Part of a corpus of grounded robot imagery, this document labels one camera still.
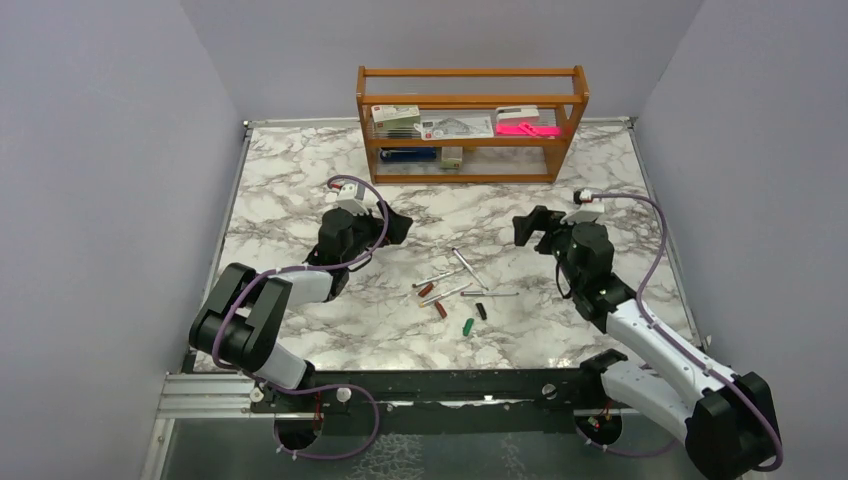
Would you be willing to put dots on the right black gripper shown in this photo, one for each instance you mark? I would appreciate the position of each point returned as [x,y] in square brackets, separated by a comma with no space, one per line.
[543,219]

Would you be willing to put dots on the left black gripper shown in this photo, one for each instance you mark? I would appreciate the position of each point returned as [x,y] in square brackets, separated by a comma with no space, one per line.
[397,227]

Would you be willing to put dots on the white marker green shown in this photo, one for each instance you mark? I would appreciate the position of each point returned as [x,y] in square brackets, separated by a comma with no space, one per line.
[471,270]

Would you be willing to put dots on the white marker black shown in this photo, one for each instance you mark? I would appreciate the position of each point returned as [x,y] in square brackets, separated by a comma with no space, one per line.
[477,294]

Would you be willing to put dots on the black pen cap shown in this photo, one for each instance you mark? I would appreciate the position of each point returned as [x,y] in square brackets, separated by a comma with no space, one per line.
[481,311]

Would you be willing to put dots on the green pen cap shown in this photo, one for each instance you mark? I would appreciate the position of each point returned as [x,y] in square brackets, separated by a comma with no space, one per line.
[467,327]

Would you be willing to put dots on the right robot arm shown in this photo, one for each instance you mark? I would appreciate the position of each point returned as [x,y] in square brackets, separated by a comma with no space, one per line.
[725,421]

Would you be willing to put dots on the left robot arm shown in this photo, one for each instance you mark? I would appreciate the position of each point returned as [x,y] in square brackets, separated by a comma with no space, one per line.
[239,322]

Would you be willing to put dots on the brown pen cap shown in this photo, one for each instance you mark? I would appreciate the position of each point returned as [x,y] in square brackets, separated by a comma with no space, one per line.
[426,290]
[441,310]

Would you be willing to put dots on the white marker brown end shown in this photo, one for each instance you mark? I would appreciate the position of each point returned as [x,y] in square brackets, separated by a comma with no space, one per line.
[434,278]

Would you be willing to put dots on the blue stapler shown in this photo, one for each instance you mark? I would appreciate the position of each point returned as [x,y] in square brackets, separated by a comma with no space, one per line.
[407,154]

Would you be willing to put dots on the white marker orange tip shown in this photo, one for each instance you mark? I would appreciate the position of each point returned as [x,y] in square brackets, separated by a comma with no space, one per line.
[444,295]

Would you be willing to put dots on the green box lower shelf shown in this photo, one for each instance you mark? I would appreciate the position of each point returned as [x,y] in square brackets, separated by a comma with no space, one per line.
[451,158]

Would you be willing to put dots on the green box shelf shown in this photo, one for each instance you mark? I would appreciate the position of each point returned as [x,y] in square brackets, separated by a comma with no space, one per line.
[394,117]
[451,158]

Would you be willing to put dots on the pink stapler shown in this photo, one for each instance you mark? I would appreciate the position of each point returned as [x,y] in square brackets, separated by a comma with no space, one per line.
[529,130]

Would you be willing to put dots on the wooden shelf rack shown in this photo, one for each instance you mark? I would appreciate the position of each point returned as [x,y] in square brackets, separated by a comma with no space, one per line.
[561,95]

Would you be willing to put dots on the white box upper shelf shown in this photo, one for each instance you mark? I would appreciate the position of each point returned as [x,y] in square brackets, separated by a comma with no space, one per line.
[516,114]

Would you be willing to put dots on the green box upper shelf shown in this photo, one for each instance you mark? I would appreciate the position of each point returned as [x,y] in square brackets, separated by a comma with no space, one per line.
[394,117]

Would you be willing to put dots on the ruler set package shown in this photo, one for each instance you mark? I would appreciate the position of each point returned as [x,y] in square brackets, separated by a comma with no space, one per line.
[455,128]

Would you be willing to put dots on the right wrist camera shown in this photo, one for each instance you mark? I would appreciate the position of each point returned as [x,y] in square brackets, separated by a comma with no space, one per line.
[589,207]

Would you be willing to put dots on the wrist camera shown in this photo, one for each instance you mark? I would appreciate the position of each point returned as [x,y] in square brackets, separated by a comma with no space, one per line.
[589,207]
[350,197]

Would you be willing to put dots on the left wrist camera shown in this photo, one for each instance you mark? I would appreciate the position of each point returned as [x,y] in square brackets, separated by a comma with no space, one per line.
[350,197]

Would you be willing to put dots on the black mounting rail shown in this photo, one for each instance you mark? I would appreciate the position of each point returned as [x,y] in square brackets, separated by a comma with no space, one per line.
[434,402]

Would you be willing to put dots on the aluminium frame rail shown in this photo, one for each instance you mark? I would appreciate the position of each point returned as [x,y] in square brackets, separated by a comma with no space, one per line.
[193,396]

